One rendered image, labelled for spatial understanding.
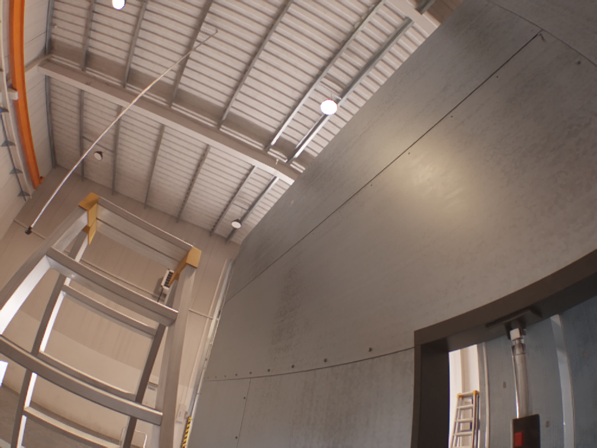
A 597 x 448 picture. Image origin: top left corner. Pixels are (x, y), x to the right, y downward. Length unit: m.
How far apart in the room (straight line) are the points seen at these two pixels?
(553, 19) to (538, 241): 0.58
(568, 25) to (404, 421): 0.91
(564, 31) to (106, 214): 1.21
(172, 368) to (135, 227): 0.39
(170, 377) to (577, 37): 1.07
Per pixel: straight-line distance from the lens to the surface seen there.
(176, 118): 7.85
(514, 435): 0.50
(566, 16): 0.88
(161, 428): 0.54
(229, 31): 6.84
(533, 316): 0.52
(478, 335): 0.58
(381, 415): 0.63
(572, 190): 0.55
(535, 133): 0.65
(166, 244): 0.82
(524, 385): 0.51
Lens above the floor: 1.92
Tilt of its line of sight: 38 degrees up
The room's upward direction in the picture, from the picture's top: 11 degrees clockwise
